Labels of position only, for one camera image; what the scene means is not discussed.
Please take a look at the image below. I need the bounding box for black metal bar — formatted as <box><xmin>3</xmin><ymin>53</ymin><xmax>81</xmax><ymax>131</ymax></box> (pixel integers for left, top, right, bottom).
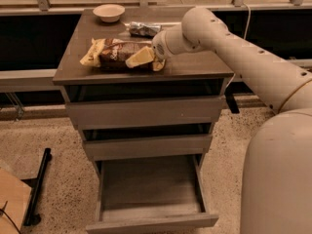
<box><xmin>23</xmin><ymin>148</ymin><xmax>52</xmax><ymax>226</ymax></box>

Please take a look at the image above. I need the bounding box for black cable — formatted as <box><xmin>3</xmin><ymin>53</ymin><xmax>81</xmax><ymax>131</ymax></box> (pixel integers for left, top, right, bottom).
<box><xmin>0</xmin><ymin>200</ymin><xmax>22</xmax><ymax>234</ymax></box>

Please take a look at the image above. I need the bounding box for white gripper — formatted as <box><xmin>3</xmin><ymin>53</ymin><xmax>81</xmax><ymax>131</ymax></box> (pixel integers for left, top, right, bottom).
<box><xmin>126</xmin><ymin>31</ymin><xmax>173</xmax><ymax>72</ymax></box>

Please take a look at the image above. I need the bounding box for drawer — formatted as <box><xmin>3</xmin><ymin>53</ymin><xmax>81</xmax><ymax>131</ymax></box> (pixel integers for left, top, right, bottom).
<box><xmin>83</xmin><ymin>135</ymin><xmax>213</xmax><ymax>161</ymax></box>
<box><xmin>66</xmin><ymin>97</ymin><xmax>223</xmax><ymax>130</ymax></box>
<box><xmin>86</xmin><ymin>155</ymin><xmax>218</xmax><ymax>234</ymax></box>

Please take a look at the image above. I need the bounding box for middle drawer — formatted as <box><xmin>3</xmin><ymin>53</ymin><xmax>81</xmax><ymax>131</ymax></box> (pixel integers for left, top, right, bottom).
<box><xmin>83</xmin><ymin>135</ymin><xmax>213</xmax><ymax>161</ymax></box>

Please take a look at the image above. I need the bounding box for brown chip bag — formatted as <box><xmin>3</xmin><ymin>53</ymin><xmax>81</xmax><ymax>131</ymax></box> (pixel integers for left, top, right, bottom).
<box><xmin>80</xmin><ymin>38</ymin><xmax>158</xmax><ymax>71</ymax></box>

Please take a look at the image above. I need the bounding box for white bowl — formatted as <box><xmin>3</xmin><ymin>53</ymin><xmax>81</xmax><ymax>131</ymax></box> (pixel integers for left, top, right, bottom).
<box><xmin>93</xmin><ymin>4</ymin><xmax>125</xmax><ymax>23</ymax></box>

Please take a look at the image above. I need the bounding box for bottom drawer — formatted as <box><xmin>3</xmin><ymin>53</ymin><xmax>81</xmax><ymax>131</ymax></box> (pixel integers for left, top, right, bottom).
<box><xmin>86</xmin><ymin>155</ymin><xmax>218</xmax><ymax>234</ymax></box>

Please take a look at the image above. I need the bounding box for top drawer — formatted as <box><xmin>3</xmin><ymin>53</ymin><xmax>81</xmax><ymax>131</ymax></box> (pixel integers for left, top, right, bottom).
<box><xmin>66</xmin><ymin>97</ymin><xmax>223</xmax><ymax>130</ymax></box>

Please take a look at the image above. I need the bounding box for cardboard box left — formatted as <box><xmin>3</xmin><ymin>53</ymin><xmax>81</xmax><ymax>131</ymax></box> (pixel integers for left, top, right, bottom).
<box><xmin>0</xmin><ymin>169</ymin><xmax>31</xmax><ymax>234</ymax></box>

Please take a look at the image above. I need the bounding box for silver foil snack bag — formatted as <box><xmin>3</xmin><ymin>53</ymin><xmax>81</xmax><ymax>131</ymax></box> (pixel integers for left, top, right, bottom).
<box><xmin>129</xmin><ymin>21</ymin><xmax>162</xmax><ymax>37</ymax></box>

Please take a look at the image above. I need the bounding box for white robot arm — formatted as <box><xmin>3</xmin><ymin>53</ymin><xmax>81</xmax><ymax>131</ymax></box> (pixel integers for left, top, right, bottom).
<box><xmin>152</xmin><ymin>7</ymin><xmax>312</xmax><ymax>234</ymax></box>

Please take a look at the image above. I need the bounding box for grey drawer cabinet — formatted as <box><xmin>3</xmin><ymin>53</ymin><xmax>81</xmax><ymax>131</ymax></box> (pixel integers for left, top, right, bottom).
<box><xmin>52</xmin><ymin>6</ymin><xmax>235</xmax><ymax>234</ymax></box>

